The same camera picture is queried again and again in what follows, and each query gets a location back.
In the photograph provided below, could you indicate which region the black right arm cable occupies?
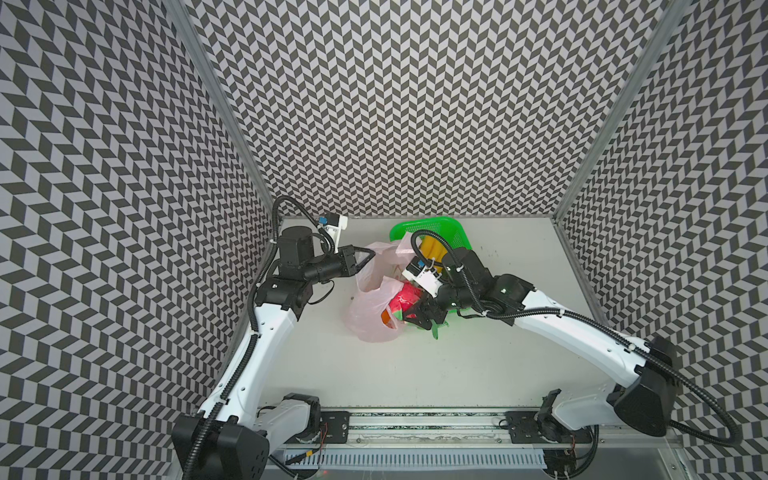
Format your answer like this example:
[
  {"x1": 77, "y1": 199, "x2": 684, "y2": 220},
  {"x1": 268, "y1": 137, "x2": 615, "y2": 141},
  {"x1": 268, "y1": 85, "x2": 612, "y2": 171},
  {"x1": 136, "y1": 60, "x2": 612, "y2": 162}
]
[{"x1": 410, "y1": 229, "x2": 743, "y2": 448}]

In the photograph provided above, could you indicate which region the aluminium corner post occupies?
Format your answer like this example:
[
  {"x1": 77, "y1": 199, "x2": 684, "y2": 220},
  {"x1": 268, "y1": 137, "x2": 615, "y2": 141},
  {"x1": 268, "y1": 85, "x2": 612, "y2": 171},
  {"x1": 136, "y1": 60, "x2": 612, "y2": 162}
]
[
  {"x1": 163, "y1": 0, "x2": 273, "y2": 212},
  {"x1": 552, "y1": 0, "x2": 692, "y2": 226}
]

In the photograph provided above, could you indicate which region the aluminium corner post right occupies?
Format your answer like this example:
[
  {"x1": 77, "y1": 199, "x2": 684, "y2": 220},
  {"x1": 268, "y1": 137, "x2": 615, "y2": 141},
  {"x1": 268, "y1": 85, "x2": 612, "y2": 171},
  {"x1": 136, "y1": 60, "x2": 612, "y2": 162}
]
[{"x1": 552, "y1": 0, "x2": 692, "y2": 226}]

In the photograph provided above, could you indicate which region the white vented cable tray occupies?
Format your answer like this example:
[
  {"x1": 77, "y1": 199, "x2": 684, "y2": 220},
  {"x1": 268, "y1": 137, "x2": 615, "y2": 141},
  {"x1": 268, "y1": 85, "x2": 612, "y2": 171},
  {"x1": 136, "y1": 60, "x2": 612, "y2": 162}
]
[{"x1": 290, "y1": 448, "x2": 547, "y2": 471}]

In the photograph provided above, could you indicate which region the green plastic basket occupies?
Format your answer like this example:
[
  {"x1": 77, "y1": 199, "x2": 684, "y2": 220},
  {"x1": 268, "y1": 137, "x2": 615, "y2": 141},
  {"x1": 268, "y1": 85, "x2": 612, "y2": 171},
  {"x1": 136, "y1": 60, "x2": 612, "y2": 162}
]
[{"x1": 389, "y1": 216, "x2": 472, "y2": 250}]

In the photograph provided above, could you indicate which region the pink plastic bag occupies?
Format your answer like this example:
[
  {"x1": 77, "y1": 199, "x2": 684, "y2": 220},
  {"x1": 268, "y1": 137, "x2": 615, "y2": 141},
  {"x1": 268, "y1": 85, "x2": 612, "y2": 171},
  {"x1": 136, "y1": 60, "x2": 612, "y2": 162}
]
[{"x1": 344, "y1": 233, "x2": 415, "y2": 343}]

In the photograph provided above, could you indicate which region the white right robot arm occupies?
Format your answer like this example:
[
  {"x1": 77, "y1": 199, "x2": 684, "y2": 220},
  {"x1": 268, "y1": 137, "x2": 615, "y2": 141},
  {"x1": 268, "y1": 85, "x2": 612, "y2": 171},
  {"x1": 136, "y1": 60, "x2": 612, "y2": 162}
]
[{"x1": 403, "y1": 248, "x2": 679, "y2": 442}]

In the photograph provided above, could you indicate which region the aluminium corner post left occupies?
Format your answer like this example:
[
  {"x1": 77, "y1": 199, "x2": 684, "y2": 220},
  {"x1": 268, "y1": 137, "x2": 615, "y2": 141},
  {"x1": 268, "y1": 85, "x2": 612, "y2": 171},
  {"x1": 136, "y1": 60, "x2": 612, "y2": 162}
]
[{"x1": 163, "y1": 0, "x2": 273, "y2": 212}]

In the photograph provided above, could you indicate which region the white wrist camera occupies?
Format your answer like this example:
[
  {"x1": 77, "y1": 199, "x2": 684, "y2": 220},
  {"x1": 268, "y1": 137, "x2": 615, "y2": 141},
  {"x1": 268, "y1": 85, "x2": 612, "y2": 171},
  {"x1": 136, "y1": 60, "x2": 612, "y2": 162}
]
[
  {"x1": 318, "y1": 213, "x2": 349, "y2": 249},
  {"x1": 402, "y1": 256, "x2": 443, "y2": 298}
]

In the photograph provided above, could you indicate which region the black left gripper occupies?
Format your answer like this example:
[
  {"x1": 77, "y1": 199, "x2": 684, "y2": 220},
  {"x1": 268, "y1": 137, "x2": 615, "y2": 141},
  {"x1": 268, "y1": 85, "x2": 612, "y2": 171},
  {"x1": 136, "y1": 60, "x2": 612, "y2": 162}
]
[{"x1": 303, "y1": 244, "x2": 377, "y2": 285}]

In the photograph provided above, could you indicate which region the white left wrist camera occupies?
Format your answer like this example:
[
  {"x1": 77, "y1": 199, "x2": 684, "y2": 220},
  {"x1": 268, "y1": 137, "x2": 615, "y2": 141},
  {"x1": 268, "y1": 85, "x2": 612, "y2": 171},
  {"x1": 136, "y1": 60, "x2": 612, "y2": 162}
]
[{"x1": 318, "y1": 213, "x2": 349, "y2": 249}]

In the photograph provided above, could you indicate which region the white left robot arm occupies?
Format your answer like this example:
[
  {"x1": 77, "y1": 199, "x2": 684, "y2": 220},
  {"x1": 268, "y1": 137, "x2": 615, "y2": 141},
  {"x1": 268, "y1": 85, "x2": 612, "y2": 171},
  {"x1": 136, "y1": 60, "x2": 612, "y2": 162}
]
[{"x1": 172, "y1": 226, "x2": 375, "y2": 479}]

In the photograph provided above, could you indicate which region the yellow fake banana bunch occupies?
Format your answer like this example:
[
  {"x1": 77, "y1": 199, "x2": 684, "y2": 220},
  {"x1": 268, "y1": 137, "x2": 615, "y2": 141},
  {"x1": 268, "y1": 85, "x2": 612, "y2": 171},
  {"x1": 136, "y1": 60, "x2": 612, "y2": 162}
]
[{"x1": 419, "y1": 236, "x2": 447, "y2": 274}]

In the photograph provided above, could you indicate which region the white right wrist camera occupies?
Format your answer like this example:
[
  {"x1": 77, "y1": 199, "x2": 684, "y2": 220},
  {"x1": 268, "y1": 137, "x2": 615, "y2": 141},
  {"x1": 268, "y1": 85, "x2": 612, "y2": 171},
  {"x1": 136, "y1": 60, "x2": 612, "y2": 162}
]
[{"x1": 402, "y1": 256, "x2": 443, "y2": 298}]

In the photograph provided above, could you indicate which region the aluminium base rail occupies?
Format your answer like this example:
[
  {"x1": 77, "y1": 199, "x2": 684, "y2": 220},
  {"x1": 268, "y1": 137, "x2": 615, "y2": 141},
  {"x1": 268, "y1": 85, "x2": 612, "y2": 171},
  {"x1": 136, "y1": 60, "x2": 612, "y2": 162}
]
[{"x1": 257, "y1": 407, "x2": 667, "y2": 448}]

